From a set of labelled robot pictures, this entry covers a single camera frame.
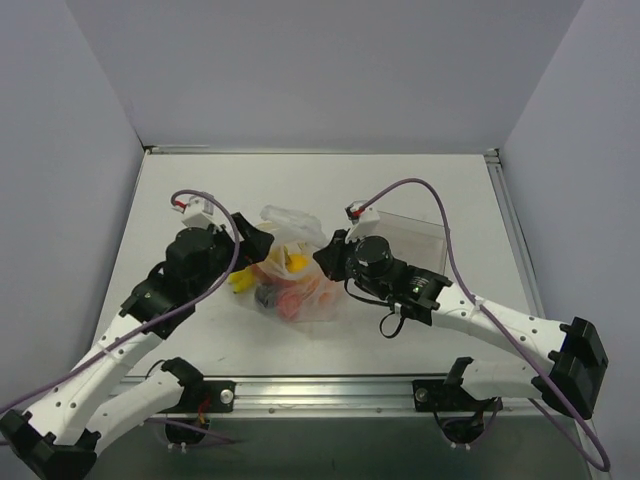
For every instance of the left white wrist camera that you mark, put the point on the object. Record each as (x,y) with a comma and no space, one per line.
(196,212)

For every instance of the translucent plastic bag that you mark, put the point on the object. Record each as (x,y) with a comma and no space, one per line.
(294,231)

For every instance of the yellow lemon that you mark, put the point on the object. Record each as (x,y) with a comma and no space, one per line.
(295,263)

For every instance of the dark brown mangosteen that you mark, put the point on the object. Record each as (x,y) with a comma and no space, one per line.
(265,296)

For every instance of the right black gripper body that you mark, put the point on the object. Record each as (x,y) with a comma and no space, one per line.
(338,256)

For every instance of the clear plastic box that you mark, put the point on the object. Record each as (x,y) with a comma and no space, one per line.
(416,242)

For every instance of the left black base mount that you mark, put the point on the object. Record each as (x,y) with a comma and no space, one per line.
(207,396)

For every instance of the yellow banana bunch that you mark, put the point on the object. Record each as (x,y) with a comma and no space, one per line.
(242,281)

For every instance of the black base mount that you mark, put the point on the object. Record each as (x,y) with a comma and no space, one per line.
(207,396)
(431,395)

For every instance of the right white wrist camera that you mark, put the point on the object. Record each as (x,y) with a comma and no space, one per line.
(363,221)

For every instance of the aluminium right side rail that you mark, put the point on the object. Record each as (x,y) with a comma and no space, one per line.
(515,233)

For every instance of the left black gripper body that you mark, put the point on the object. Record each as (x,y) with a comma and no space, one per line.
(245,236)

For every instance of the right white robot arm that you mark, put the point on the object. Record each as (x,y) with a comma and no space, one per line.
(562,364)

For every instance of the aluminium rail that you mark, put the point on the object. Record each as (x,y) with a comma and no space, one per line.
(515,233)
(325,395)

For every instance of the orange fruit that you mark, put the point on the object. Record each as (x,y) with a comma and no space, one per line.
(317,291)

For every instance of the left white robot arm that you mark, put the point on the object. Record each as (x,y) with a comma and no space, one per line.
(61,435)

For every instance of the aluminium front rail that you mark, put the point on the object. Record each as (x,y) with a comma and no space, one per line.
(325,395)

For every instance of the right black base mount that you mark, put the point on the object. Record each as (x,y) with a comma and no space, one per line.
(431,395)

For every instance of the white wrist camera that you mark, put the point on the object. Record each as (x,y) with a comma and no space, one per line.
(196,212)
(363,221)

